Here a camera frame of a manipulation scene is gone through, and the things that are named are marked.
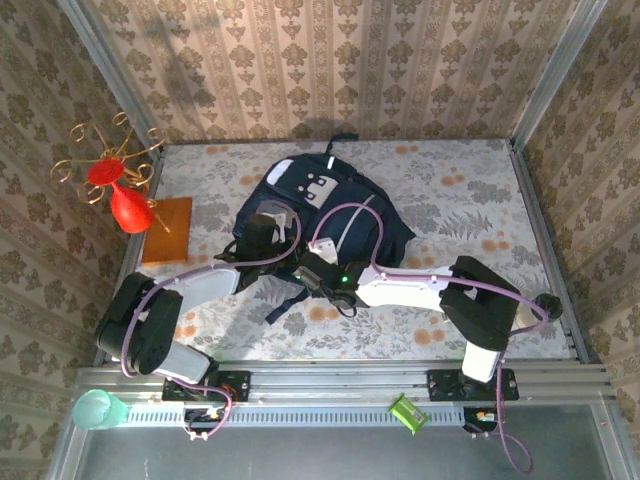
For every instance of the navy blue backpack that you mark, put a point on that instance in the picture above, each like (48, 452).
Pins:
(350, 200)

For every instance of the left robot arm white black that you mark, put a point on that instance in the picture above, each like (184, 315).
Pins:
(205, 290)

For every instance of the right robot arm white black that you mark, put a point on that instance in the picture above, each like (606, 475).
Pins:
(400, 290)

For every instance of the orange wooden board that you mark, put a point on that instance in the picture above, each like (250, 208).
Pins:
(167, 245)

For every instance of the red plastic goblet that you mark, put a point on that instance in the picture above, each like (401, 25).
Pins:
(130, 212)

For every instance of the green packet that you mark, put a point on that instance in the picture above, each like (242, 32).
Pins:
(409, 414)

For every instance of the teal green cup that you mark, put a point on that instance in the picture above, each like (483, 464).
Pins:
(95, 410)

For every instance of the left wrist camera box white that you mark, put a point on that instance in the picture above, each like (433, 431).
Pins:
(280, 222)

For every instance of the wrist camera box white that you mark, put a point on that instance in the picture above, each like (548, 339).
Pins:
(280, 222)
(325, 248)

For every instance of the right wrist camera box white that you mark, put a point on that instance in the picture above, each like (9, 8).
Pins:
(325, 248)

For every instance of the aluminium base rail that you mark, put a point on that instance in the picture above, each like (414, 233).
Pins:
(340, 380)

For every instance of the aluminium frame post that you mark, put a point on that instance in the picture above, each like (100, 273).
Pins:
(556, 75)
(114, 75)

